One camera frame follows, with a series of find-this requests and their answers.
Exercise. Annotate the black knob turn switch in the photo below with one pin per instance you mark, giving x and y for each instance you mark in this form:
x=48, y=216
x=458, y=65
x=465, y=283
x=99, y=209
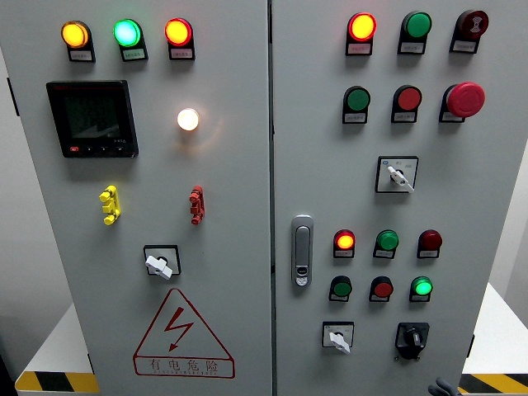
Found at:
x=413, y=339

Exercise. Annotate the pale grey cabinet door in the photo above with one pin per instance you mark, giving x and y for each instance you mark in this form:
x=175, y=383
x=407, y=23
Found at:
x=231, y=185

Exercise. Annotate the silver door lock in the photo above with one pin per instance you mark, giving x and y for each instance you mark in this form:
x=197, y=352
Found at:
x=302, y=247

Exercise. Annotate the pale grey door with lock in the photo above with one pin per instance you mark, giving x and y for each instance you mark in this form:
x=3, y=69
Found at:
x=330, y=185

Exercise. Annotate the small red indicator lamp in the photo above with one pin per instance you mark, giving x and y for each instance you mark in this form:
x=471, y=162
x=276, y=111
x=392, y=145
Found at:
x=344, y=240
x=430, y=240

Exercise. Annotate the small black label plate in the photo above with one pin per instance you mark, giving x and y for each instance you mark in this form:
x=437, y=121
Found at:
x=383, y=254
x=378, y=298
x=337, y=298
x=427, y=254
x=418, y=298
x=343, y=253

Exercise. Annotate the white indicator lamp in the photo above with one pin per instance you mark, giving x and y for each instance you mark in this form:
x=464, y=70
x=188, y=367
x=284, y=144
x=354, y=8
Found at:
x=188, y=119

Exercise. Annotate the small green push button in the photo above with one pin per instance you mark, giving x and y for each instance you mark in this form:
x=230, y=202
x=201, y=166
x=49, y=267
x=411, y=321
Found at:
x=342, y=288

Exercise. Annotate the small green indicator lamp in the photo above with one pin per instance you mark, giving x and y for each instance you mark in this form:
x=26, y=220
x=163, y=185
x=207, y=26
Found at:
x=388, y=240
x=422, y=286

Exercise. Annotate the large green push button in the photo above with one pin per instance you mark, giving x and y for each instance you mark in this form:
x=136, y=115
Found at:
x=358, y=99

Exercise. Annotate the small red push button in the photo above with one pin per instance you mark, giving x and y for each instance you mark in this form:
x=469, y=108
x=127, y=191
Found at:
x=383, y=288

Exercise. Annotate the red warning triangle sticker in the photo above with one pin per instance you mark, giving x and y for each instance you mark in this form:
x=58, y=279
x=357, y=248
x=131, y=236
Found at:
x=179, y=323

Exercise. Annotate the large red push button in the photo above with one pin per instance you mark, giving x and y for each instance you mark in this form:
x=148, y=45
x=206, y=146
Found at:
x=408, y=98

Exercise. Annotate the large red indicator lamp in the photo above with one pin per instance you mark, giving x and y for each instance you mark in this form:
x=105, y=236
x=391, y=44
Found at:
x=362, y=27
x=178, y=32

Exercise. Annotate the black digital display meter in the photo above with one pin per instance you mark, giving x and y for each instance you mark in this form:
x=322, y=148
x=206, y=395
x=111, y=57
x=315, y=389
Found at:
x=92, y=119

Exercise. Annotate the large green indicator lamp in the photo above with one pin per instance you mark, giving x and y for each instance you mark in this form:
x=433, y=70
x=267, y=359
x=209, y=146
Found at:
x=127, y=32
x=417, y=25

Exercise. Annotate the large red stop button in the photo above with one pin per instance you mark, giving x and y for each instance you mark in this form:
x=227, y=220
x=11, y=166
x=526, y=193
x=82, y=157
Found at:
x=466, y=99

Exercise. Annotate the black cabinet hinge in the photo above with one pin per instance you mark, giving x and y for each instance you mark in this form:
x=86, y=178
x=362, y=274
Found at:
x=471, y=346
x=13, y=97
x=90, y=364

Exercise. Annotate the large yellow indicator lamp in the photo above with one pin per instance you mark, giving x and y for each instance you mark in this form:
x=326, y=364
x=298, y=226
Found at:
x=75, y=34

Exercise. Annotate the dark red buzzer lamp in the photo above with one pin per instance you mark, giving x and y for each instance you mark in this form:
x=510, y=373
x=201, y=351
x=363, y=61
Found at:
x=474, y=24

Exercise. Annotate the black yellow striped tape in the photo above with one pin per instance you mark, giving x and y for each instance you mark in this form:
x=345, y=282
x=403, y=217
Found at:
x=499, y=383
x=57, y=382

